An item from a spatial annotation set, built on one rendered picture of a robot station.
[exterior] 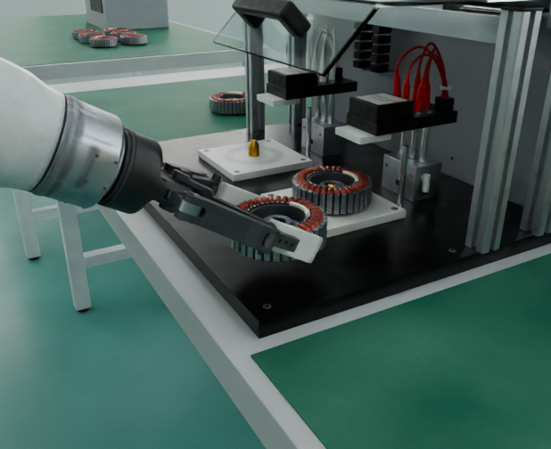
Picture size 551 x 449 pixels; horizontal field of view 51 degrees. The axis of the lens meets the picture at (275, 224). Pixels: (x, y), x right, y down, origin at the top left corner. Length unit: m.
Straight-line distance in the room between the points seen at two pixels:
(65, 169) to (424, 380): 0.36
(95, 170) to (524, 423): 0.41
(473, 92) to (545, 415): 0.54
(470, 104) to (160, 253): 0.52
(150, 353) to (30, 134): 1.42
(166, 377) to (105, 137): 1.30
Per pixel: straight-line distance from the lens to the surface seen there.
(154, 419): 1.63
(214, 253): 0.72
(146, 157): 0.53
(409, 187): 0.88
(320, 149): 1.06
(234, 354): 0.59
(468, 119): 0.96
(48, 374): 1.86
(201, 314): 0.64
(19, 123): 0.49
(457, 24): 0.75
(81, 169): 0.51
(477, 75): 0.95
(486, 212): 0.74
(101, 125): 0.52
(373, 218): 0.79
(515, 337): 0.65
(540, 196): 0.81
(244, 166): 0.98
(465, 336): 0.63
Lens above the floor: 1.10
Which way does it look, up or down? 25 degrees down
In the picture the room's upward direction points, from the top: straight up
